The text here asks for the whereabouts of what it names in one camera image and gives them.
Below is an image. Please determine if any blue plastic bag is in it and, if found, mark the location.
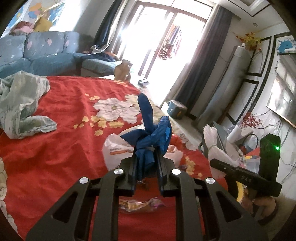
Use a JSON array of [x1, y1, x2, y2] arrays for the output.
[[121, 93, 172, 181]]

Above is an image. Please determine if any yellow rimmed trash bin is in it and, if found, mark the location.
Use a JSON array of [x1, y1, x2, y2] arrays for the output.
[[236, 181, 244, 204]]

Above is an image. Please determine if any person's right hand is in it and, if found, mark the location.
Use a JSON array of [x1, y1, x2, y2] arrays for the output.
[[241, 188, 278, 225]]

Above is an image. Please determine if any red illustrated book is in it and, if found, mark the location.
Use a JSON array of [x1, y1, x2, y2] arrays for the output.
[[244, 147, 260, 160]]

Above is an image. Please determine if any dark tv console table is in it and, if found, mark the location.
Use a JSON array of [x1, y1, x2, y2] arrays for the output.
[[210, 122, 259, 161]]

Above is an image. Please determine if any white paper towel roll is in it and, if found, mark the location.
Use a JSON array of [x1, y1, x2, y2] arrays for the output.
[[227, 126, 242, 144]]

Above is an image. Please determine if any red berry branch decoration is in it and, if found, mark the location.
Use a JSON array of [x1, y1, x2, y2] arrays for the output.
[[239, 111, 262, 128]]

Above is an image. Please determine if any white plastic bag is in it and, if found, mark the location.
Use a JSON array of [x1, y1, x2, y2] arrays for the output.
[[102, 124, 183, 171]]

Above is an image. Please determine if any red floral table cloth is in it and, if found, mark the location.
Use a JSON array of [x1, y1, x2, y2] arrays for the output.
[[0, 75, 230, 241]]

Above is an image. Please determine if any grey standing air conditioner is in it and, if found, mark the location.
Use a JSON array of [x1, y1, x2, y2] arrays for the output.
[[192, 43, 251, 132]]

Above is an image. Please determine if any blue storage box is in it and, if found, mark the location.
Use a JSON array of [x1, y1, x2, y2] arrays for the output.
[[167, 100, 187, 120]]

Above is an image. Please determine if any dark window curtain right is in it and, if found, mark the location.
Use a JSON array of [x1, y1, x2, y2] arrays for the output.
[[165, 5, 234, 113]]

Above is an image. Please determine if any dark window curtain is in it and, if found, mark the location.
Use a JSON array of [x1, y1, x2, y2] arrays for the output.
[[165, 5, 234, 113], [94, 0, 122, 49]]

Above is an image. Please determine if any blue slipper on floor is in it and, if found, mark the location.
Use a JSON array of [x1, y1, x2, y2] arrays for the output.
[[138, 78, 149, 88]]

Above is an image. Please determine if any yellow flower decoration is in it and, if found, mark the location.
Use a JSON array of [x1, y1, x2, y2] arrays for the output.
[[235, 32, 263, 51]]

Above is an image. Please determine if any light green crumpled cloth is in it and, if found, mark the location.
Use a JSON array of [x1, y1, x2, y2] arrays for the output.
[[1, 71, 57, 140]]

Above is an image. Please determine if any hanging laundry on balcony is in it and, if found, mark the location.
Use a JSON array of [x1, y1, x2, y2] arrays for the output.
[[158, 25, 182, 60]]

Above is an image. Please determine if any blue patterned sofa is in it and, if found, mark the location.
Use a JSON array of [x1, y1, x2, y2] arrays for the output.
[[1, 31, 121, 78]]

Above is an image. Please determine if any dark window curtain left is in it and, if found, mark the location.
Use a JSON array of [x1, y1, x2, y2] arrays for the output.
[[94, 0, 122, 49]]

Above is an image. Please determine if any pink clothes pile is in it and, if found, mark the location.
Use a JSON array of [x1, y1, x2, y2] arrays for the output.
[[9, 21, 34, 36]]

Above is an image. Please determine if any black cable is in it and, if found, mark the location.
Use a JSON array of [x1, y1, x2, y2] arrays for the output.
[[249, 108, 296, 167]]

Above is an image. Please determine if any wall mounted television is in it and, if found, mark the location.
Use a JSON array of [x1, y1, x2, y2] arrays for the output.
[[266, 53, 295, 128]]

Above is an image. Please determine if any colourful wall map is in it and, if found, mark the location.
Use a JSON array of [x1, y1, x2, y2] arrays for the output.
[[7, 1, 65, 28]]

